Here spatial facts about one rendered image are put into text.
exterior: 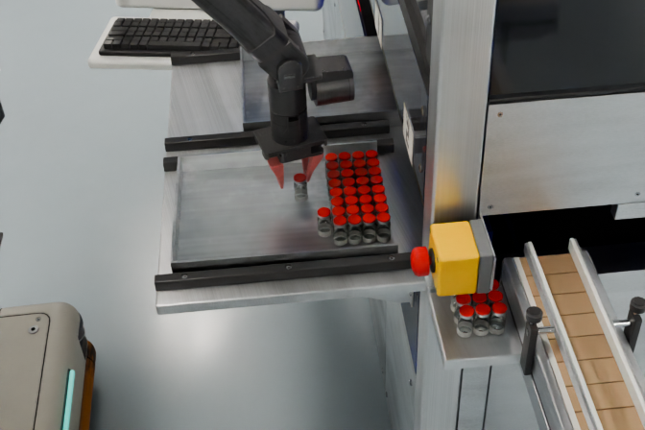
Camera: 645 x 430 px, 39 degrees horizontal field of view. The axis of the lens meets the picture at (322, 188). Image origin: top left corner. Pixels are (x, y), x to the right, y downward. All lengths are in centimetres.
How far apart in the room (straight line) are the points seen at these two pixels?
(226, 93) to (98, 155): 143
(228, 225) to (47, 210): 156
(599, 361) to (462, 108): 37
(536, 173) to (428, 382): 44
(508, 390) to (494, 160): 50
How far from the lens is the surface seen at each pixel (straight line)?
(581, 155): 126
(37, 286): 275
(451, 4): 108
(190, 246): 145
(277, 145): 141
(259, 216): 148
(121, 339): 254
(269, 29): 126
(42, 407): 209
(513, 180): 125
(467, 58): 112
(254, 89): 177
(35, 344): 221
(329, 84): 136
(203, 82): 182
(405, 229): 145
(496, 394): 160
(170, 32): 210
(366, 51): 187
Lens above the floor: 187
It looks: 40 degrees down
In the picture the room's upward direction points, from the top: 3 degrees counter-clockwise
